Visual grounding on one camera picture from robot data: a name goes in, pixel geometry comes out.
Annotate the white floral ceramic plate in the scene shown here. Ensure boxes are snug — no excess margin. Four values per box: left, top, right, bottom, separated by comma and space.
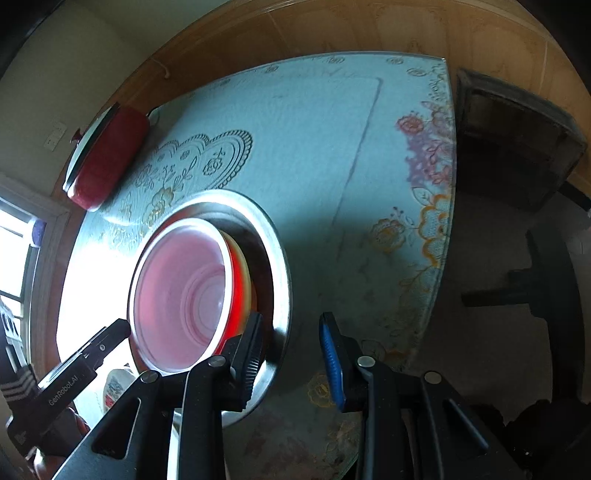
102, 366, 181, 480

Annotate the red plastic bowl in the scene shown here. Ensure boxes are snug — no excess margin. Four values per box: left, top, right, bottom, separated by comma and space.
128, 218, 233, 375

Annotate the yellow ceramic bowl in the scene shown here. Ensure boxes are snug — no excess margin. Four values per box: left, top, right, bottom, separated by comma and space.
221, 231, 256, 339

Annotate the stainless steel bowl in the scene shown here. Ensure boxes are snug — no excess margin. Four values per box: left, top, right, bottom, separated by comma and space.
129, 189, 291, 426

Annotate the person's left hand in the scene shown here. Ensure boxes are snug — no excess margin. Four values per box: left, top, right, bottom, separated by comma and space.
33, 408, 90, 479

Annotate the purple object on windowsill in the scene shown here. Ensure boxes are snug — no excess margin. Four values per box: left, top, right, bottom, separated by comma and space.
31, 219, 46, 248

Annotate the red pot with lid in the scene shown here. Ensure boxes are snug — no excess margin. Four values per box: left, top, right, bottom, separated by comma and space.
62, 103, 149, 211

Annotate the floral embossed table cover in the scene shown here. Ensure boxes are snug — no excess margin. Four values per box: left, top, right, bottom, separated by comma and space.
56, 52, 456, 479

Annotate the dark wooden stool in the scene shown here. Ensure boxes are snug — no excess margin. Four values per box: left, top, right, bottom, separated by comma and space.
455, 69, 590, 212

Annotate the window with frame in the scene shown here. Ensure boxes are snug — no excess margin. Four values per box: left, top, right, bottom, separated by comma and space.
1, 174, 70, 375

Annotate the white wall socket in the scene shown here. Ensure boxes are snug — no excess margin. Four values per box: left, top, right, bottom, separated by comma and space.
43, 121, 67, 152

